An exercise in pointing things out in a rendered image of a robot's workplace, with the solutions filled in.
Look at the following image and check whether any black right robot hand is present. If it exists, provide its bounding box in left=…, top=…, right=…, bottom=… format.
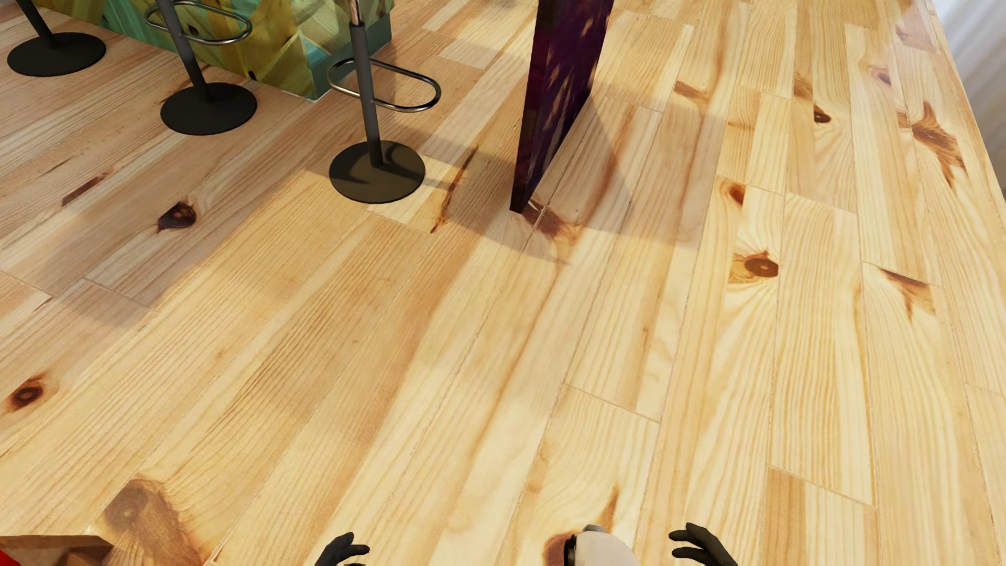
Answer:
left=669, top=523, right=739, bottom=566

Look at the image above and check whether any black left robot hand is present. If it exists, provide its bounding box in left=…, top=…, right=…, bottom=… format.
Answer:
left=314, top=532, right=371, bottom=566

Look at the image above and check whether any black metal bar stool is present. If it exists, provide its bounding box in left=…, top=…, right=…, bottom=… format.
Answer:
left=144, top=0, right=259, bottom=137
left=327, top=0, right=443, bottom=205
left=6, top=0, right=108, bottom=78

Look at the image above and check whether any red wooden furniture corner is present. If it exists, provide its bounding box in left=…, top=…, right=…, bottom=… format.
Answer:
left=0, top=535, right=116, bottom=566

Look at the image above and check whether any dark purple patterned panel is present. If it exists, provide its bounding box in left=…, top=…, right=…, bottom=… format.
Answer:
left=509, top=0, right=616, bottom=215

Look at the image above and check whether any green yellow patterned counter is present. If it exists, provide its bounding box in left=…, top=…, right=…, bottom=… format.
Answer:
left=33, top=0, right=394, bottom=102

